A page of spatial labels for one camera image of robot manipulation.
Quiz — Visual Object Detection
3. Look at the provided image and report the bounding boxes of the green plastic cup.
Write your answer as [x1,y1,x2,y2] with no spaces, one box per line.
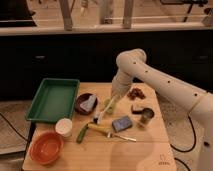
[104,99,116,114]

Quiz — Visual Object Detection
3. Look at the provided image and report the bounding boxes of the dark chocolate cake piece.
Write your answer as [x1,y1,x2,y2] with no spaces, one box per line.
[131,104,144,114]

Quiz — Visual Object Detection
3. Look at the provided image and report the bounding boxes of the wooden board table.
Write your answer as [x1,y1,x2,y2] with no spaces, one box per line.
[23,83,176,171]

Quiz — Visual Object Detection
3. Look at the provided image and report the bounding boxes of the dark brown bowl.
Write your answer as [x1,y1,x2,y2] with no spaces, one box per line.
[74,93,98,115]

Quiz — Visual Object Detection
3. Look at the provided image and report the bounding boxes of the green plastic tray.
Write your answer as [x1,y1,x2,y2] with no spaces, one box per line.
[26,78,80,123]

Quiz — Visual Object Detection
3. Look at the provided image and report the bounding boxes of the brown grape bunch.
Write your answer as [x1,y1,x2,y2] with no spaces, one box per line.
[127,88,145,100]

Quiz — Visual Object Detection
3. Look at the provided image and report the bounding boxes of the grey cloth piece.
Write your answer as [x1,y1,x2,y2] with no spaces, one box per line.
[80,95,97,112]

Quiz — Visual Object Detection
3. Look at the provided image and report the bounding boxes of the white dish brush black bristles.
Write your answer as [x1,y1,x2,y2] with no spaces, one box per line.
[92,95,117,125]

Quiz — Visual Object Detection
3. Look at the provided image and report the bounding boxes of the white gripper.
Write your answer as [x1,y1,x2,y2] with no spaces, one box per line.
[111,78,131,99]

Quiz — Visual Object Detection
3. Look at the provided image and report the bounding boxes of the blue sponge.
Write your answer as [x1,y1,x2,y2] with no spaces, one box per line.
[112,116,133,132]

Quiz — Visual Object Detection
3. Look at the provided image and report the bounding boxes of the black cable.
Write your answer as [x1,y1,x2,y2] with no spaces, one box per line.
[170,114,198,154]

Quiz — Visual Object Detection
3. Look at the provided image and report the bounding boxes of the silver fork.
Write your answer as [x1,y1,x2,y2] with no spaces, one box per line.
[106,132,137,142]

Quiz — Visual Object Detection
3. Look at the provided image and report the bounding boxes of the yellow banana toy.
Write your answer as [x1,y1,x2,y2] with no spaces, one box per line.
[88,123,111,134]

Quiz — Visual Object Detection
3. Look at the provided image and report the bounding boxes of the metal cup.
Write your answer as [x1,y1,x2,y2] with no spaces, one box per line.
[140,108,155,125]

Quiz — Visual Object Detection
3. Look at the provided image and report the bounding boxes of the white paper cup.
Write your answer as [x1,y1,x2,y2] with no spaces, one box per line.
[55,118,72,138]

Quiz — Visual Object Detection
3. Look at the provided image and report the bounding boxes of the orange bowl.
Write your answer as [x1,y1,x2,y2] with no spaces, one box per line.
[30,132,64,165]

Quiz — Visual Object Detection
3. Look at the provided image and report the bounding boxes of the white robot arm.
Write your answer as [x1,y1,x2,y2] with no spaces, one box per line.
[111,49,213,171]

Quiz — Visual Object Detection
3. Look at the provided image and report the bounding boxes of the green chili pepper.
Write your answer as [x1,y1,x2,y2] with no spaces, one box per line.
[76,123,88,144]

